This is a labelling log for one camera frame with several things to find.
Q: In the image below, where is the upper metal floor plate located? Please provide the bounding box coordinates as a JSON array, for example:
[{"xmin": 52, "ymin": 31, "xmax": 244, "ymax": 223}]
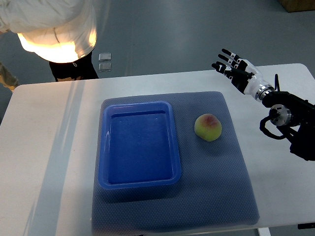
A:
[{"xmin": 98, "ymin": 53, "xmax": 111, "ymax": 61}]

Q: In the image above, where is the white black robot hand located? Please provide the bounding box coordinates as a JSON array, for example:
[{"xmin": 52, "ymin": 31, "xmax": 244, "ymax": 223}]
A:
[{"xmin": 212, "ymin": 49, "xmax": 275, "ymax": 102}]

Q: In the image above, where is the lower metal floor plate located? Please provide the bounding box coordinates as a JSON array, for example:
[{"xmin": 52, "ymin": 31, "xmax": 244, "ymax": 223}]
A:
[{"xmin": 98, "ymin": 62, "xmax": 112, "ymax": 72}]

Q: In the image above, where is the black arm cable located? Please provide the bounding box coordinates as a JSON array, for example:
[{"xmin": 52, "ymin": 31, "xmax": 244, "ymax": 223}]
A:
[{"xmin": 259, "ymin": 115, "xmax": 293, "ymax": 141}]

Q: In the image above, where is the blue plastic tray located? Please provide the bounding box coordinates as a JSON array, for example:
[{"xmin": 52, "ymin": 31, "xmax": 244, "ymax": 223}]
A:
[{"xmin": 98, "ymin": 101, "xmax": 182, "ymax": 190}]

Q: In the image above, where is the grey textured mat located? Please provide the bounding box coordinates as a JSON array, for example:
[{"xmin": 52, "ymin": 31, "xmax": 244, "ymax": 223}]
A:
[{"xmin": 92, "ymin": 91, "xmax": 259, "ymax": 236}]

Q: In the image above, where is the green red peach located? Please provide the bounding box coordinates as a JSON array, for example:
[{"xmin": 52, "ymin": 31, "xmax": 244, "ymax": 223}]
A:
[{"xmin": 194, "ymin": 114, "xmax": 222, "ymax": 142}]

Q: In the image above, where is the brown cardboard box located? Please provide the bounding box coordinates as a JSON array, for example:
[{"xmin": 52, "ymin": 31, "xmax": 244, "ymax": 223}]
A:
[{"xmin": 279, "ymin": 0, "xmax": 315, "ymax": 13}]

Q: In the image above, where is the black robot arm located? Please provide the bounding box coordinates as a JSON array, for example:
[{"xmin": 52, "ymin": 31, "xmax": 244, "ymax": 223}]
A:
[{"xmin": 259, "ymin": 74, "xmax": 315, "ymax": 161}]

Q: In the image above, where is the person in white jacket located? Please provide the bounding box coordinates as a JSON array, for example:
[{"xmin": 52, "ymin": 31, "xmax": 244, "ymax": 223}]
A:
[{"xmin": 0, "ymin": 0, "xmax": 98, "ymax": 82}]

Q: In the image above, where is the metal floor plate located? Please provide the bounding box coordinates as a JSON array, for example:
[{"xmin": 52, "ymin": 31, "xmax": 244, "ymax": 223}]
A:
[
  {"xmin": 98, "ymin": 53, "xmax": 111, "ymax": 61},
  {"xmin": 98, "ymin": 62, "xmax": 112, "ymax": 72}
]

